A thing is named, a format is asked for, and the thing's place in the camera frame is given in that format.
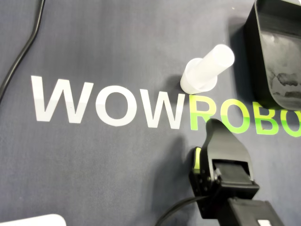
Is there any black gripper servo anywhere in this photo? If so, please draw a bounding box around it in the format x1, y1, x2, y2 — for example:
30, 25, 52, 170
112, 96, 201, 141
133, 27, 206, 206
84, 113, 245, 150
188, 118, 261, 218

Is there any thick black cable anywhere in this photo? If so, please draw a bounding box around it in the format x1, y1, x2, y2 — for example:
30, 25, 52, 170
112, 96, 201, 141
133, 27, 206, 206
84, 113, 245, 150
0, 0, 46, 103

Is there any white desk lamp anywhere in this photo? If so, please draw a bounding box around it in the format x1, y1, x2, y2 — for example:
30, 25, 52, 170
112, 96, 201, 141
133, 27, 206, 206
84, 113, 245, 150
0, 213, 67, 226

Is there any white translucent plastic cylinder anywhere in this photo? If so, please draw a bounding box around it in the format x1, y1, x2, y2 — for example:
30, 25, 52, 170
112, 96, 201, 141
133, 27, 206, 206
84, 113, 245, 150
193, 44, 235, 92

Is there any black servo cable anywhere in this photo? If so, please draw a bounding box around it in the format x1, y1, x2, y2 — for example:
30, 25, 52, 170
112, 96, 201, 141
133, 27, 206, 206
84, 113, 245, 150
157, 196, 207, 226

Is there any dark grey printed desk mat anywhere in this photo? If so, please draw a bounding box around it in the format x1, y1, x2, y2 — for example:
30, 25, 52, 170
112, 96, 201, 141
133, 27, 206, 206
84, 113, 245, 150
0, 0, 301, 226

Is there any white translucent plastic cup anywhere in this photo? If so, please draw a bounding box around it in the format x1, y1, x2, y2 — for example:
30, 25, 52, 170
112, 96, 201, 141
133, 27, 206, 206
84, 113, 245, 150
180, 58, 218, 95

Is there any black plastic tray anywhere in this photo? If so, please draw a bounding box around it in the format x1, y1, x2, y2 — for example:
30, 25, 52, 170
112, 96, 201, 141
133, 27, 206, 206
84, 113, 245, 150
242, 0, 301, 111

